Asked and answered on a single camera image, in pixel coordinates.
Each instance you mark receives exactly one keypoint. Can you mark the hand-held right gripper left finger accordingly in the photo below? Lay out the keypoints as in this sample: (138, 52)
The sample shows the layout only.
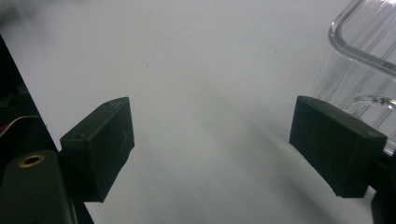
(99, 149)

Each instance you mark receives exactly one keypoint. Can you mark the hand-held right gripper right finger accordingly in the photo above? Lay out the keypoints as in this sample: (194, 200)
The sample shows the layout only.
(336, 149)

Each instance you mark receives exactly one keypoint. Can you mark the clear plastic tray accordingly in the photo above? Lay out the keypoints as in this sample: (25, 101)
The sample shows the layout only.
(358, 77)

